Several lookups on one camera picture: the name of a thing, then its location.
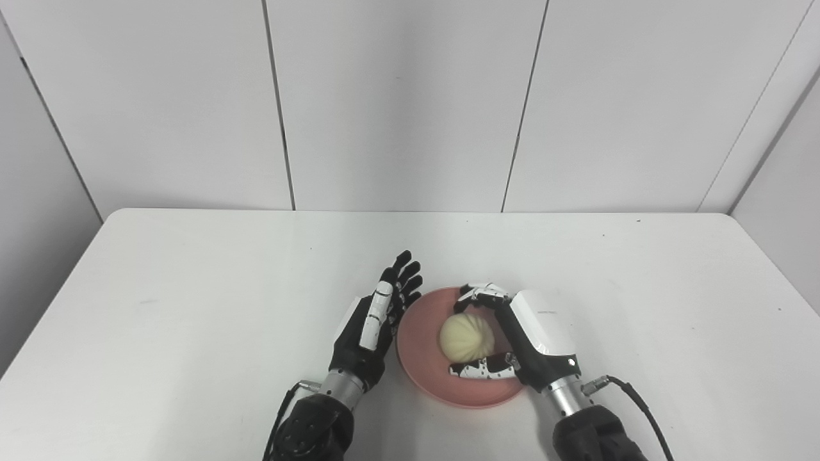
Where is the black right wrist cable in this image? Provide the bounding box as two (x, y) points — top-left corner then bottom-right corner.
(582, 375), (675, 461)

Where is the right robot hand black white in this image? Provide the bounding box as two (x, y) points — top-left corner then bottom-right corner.
(448, 282), (582, 393)

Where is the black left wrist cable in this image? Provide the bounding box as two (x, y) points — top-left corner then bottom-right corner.
(262, 380), (321, 461)

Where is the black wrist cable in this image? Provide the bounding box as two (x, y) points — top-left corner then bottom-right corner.
(582, 375), (675, 461)
(262, 380), (321, 461)

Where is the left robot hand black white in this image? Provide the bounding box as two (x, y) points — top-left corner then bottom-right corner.
(329, 250), (424, 390)

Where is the pink round plate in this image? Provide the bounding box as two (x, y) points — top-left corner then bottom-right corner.
(396, 286), (529, 409)

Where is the cream steamed bun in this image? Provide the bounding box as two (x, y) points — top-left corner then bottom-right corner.
(439, 312), (496, 361)

